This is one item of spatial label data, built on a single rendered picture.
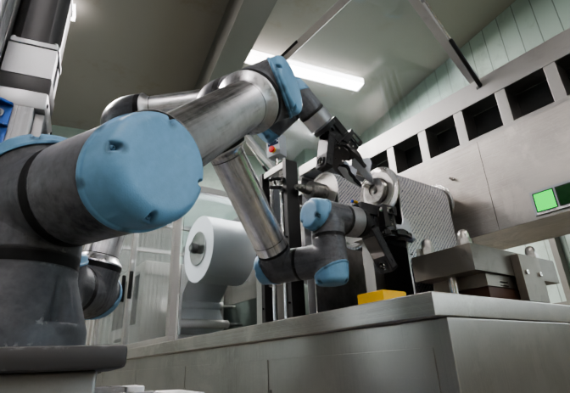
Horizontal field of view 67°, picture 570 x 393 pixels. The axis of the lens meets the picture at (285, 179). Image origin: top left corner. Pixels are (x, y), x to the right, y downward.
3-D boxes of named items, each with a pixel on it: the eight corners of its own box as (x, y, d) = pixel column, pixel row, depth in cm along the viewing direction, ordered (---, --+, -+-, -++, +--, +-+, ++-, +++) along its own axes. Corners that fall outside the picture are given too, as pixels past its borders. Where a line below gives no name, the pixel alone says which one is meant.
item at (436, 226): (410, 266, 111) (399, 200, 118) (461, 275, 124) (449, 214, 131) (410, 266, 111) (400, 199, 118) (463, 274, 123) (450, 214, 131)
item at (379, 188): (374, 208, 121) (360, 194, 127) (379, 209, 122) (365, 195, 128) (388, 185, 119) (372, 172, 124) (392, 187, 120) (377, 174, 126)
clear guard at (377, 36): (228, 113, 217) (229, 113, 217) (291, 187, 225) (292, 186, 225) (386, -35, 140) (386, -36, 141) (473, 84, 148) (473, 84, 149)
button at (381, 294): (357, 306, 86) (356, 294, 87) (381, 308, 90) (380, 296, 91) (383, 301, 81) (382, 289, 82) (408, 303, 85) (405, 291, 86)
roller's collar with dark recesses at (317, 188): (304, 201, 144) (303, 184, 146) (317, 204, 147) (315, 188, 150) (315, 195, 139) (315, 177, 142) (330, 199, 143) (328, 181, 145)
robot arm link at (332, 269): (310, 290, 99) (307, 244, 104) (355, 284, 94) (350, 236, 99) (294, 286, 93) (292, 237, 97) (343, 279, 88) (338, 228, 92)
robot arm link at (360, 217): (357, 231, 98) (332, 239, 104) (371, 233, 100) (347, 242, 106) (354, 200, 101) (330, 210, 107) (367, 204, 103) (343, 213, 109)
